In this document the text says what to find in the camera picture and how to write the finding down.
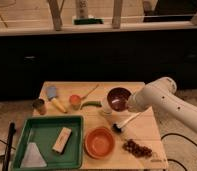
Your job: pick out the dark maroon bowl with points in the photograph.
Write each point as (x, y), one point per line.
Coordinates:
(117, 98)

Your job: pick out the green base white stand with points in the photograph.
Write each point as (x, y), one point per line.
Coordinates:
(82, 16)

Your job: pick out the white cup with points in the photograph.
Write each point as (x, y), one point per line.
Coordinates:
(105, 106)

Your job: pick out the black pole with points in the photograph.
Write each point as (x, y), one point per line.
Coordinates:
(8, 148)

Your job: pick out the green chili pepper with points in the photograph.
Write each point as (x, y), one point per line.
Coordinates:
(91, 103)

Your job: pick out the green plastic tray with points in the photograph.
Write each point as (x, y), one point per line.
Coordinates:
(44, 131)

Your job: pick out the orange wooden spoon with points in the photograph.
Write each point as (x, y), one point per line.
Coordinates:
(75, 100)

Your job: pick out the orange bowl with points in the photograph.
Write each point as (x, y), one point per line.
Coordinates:
(99, 143)

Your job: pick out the yellow handled blue spatula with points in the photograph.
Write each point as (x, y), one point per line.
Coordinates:
(51, 93)

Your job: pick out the wooden block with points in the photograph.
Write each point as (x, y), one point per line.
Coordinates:
(62, 139)

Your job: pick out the white handled dish brush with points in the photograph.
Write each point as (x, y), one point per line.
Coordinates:
(117, 127)

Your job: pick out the bunch of dark grapes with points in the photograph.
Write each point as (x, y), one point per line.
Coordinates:
(135, 149)

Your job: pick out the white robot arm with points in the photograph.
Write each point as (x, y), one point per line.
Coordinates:
(160, 93)

